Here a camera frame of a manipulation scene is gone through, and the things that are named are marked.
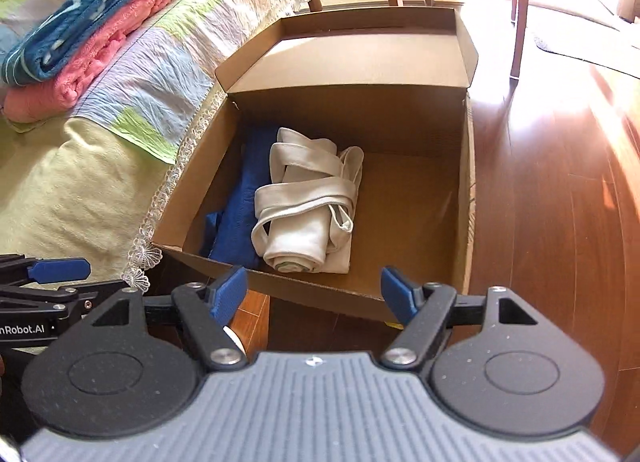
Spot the blue patterned blanket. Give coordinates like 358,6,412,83
0,0,177,88

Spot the white and green tote bag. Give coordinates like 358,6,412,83
251,127,366,275

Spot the blue cloth bag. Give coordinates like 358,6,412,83
199,126,282,273

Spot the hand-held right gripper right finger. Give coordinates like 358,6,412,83
380,266,544,369

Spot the pastel patchwork quilt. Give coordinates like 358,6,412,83
0,0,332,165

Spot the brown cardboard box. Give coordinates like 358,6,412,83
150,6,480,327

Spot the pink towel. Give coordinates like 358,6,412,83
2,0,197,123

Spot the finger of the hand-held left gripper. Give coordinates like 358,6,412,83
0,280,127,317
0,254,92,289

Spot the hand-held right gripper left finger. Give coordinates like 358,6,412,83
90,266,249,371

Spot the grey floor rug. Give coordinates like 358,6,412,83
530,16,640,81

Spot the white round object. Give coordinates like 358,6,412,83
222,326,247,356

